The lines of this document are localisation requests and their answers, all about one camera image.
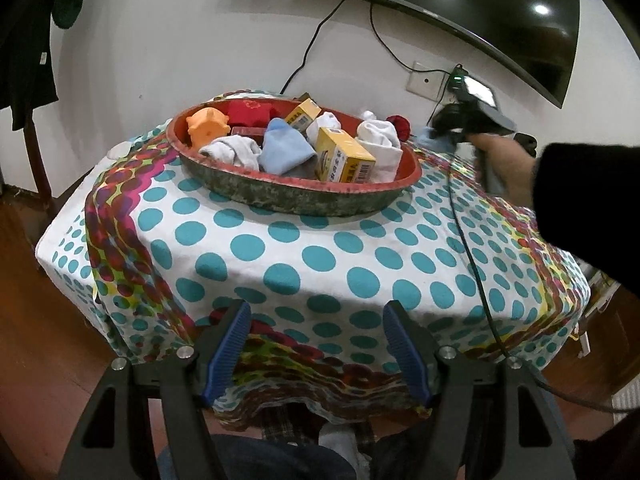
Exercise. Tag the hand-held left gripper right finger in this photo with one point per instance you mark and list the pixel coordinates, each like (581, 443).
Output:
(407, 355)

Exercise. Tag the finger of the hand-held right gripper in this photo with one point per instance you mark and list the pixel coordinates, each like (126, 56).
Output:
(444, 122)

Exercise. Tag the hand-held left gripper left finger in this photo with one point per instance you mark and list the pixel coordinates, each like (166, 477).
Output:
(227, 355)

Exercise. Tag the light blue sock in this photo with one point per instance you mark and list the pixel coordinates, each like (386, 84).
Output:
(285, 152)
(426, 140)

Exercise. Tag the white sock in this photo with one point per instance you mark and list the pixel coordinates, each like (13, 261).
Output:
(367, 116)
(232, 152)
(380, 147)
(327, 124)

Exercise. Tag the yellow box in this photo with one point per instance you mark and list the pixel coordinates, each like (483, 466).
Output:
(300, 116)
(345, 160)

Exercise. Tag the round red tray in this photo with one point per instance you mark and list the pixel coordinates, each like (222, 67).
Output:
(300, 200)

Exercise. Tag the red sock with gold print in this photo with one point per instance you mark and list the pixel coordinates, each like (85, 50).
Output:
(250, 112)

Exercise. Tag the red cigarette box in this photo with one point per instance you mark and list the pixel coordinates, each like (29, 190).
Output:
(247, 131)

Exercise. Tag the orange sock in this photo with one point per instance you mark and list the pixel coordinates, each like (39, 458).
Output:
(205, 127)

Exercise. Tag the person's right forearm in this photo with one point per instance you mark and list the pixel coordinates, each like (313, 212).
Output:
(585, 200)

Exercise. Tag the person's right hand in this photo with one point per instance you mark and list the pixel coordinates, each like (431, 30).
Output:
(512, 165)

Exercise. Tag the plain red sock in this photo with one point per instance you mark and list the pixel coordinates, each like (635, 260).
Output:
(400, 124)

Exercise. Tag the plaid cloth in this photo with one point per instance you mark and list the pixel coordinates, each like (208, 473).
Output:
(287, 425)

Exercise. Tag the person's right leg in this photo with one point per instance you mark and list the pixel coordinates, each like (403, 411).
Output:
(397, 455)

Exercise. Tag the person's right foot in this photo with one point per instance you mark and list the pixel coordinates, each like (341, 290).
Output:
(340, 442)

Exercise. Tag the polka dot tablecloth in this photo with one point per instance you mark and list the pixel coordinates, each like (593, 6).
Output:
(300, 260)

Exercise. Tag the dark wooden coat stand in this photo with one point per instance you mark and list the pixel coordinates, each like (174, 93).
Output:
(37, 160)

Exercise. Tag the dark hanging clothing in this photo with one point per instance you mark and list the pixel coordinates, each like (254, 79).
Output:
(30, 35)

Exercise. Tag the beige wall socket plate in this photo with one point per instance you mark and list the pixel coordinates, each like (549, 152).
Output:
(422, 82)

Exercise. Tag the black wall television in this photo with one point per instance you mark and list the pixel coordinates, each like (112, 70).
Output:
(500, 20)

